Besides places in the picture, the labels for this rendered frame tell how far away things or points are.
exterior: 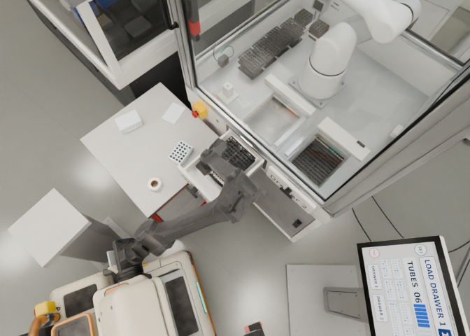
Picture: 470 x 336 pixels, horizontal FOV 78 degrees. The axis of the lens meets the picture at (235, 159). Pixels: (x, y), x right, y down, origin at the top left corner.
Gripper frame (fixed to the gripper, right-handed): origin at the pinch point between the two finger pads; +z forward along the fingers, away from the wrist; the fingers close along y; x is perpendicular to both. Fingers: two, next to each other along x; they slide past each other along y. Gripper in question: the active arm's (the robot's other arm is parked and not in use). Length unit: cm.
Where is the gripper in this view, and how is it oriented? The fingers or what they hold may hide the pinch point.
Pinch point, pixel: (208, 167)
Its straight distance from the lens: 139.6
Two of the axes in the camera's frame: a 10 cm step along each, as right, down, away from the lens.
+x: 7.1, 6.9, -1.5
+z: -0.5, 2.5, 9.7
